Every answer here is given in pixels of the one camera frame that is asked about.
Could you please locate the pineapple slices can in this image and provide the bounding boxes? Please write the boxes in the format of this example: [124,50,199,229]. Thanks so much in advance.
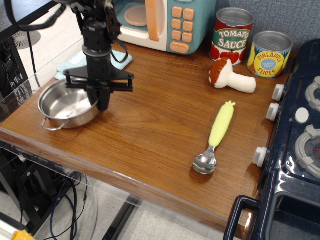
[247,31,293,79]

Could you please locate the spoon with yellow handle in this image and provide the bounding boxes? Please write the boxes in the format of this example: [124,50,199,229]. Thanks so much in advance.
[193,101,236,175]

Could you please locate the black cable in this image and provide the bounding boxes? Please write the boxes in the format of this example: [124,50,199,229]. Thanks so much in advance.
[44,174,88,240]

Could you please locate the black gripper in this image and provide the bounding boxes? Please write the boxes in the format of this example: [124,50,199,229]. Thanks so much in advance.
[63,51,134,111]

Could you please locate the light blue towel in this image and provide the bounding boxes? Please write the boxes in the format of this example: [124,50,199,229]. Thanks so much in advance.
[55,50,133,81]

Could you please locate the dark blue toy stove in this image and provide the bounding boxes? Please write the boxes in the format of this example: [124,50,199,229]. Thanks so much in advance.
[223,39,320,240]

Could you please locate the plush mushroom toy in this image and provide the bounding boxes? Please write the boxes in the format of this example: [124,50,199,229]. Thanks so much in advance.
[208,57,257,94]

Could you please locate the blue cable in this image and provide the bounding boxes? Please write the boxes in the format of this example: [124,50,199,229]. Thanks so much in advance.
[49,172,78,240]

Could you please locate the tomato sauce can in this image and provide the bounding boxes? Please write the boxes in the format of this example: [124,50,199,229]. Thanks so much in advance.
[210,7,254,66]

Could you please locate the stainless steel pot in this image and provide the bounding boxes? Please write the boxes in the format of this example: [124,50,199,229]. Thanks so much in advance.
[38,80,100,132]

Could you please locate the black side desk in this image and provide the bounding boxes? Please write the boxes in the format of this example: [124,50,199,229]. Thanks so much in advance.
[0,0,66,42]

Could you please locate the teal toy microwave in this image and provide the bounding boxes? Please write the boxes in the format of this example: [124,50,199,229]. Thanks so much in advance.
[115,0,216,55]

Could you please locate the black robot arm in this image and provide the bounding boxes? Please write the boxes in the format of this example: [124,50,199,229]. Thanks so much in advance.
[59,0,135,111]

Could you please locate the white stove knob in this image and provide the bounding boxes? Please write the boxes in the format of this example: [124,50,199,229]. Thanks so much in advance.
[266,103,280,122]
[252,147,268,168]
[272,84,285,102]

